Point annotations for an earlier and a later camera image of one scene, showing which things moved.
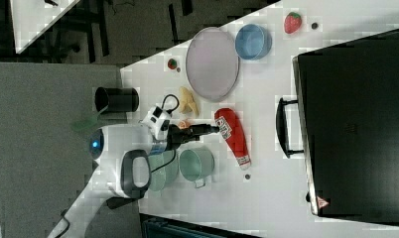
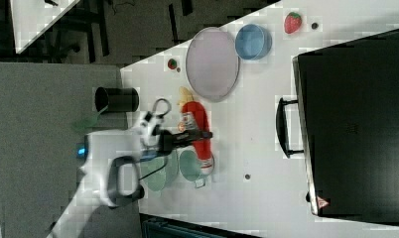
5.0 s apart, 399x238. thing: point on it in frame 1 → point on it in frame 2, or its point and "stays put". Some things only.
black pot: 118,99 stays put
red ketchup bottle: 231,132 → 195,117
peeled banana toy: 187,102 stays put
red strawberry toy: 292,22 stays put
